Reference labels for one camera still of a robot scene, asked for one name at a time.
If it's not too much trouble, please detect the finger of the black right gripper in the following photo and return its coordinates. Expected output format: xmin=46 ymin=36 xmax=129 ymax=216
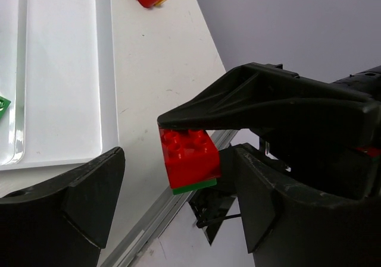
xmin=157 ymin=62 xmax=380 ymax=147

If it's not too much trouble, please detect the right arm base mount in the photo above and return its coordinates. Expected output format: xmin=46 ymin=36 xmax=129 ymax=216
xmin=189 ymin=145 xmax=241 ymax=243

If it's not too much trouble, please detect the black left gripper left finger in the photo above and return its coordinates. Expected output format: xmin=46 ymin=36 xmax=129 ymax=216
xmin=1 ymin=147 xmax=125 ymax=266

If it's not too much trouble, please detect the aluminium table rail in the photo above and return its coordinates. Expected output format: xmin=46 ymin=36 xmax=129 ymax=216
xmin=100 ymin=129 xmax=239 ymax=267

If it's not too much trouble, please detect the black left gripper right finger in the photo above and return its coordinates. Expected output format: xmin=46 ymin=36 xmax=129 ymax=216
xmin=233 ymin=145 xmax=380 ymax=266

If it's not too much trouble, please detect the green lego plate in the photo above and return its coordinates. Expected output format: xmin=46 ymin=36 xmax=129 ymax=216
xmin=172 ymin=178 xmax=217 ymax=195

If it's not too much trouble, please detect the red lego brick stack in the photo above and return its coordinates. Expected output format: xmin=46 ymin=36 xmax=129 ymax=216
xmin=159 ymin=128 xmax=221 ymax=189

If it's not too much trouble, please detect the green lego brick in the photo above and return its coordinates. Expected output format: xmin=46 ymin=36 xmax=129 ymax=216
xmin=0 ymin=96 xmax=11 ymax=119

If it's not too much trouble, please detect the white divided sorting tray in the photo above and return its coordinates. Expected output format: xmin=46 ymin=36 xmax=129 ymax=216
xmin=1 ymin=0 xmax=118 ymax=171

